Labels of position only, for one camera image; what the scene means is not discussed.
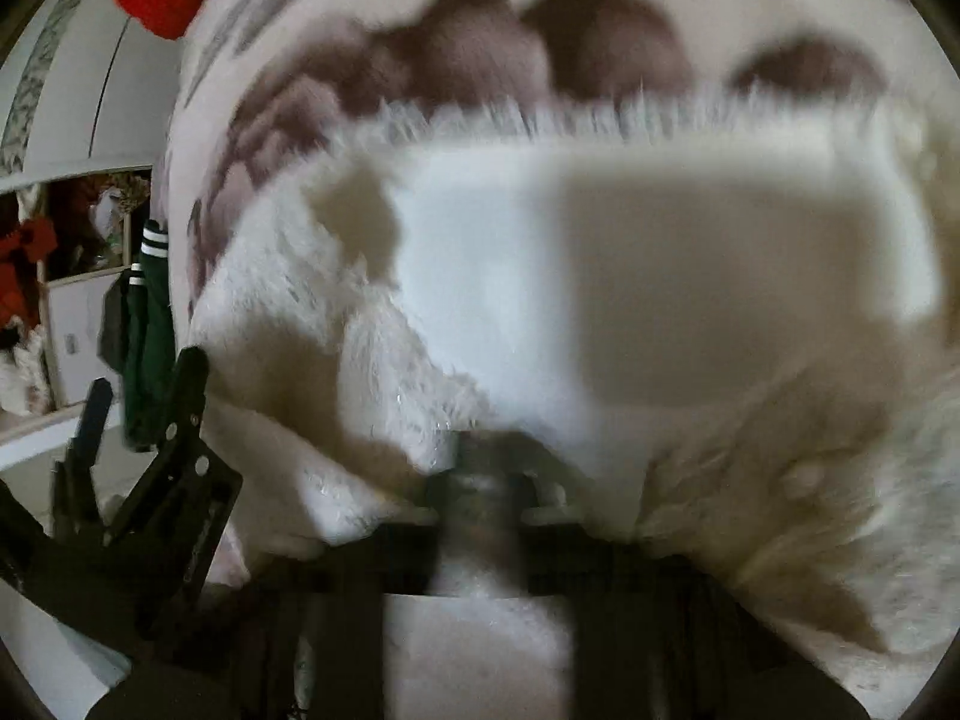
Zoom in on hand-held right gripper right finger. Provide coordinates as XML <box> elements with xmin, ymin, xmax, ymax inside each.
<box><xmin>517</xmin><ymin>474</ymin><xmax>871</xmax><ymax>720</ymax></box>

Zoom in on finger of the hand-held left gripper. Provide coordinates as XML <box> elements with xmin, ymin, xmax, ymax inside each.
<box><xmin>49</xmin><ymin>379</ymin><xmax>116</xmax><ymax>535</ymax></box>
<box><xmin>112</xmin><ymin>345</ymin><xmax>245</xmax><ymax>593</ymax></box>

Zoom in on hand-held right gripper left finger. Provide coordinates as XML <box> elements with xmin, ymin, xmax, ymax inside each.
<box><xmin>251</xmin><ymin>476</ymin><xmax>455</xmax><ymax>720</ymax></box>

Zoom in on white fuzzy garment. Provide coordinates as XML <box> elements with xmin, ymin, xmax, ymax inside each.
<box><xmin>187</xmin><ymin>101</ymin><xmax>960</xmax><ymax>720</ymax></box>

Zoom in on red hanging clothes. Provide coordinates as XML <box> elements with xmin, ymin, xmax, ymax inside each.
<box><xmin>0</xmin><ymin>221</ymin><xmax>61</xmax><ymax>331</ymax></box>

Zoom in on white drawer unit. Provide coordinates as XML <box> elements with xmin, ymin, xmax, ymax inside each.
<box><xmin>39</xmin><ymin>270</ymin><xmax>130</xmax><ymax>410</ymax></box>

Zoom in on green garment with white stripes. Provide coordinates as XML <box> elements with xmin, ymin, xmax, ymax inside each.
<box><xmin>120</xmin><ymin>219</ymin><xmax>182</xmax><ymax>452</ymax></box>

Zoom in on dark olive garment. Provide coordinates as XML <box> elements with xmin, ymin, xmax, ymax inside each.
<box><xmin>99</xmin><ymin>281</ymin><xmax>130</xmax><ymax>374</ymax></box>

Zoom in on white wardrobe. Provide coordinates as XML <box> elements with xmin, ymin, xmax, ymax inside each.
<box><xmin>0</xmin><ymin>0</ymin><xmax>182</xmax><ymax>192</ymax></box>

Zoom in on floral printed blanket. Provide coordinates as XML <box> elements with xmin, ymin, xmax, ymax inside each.
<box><xmin>161</xmin><ymin>0</ymin><xmax>950</xmax><ymax>316</ymax></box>

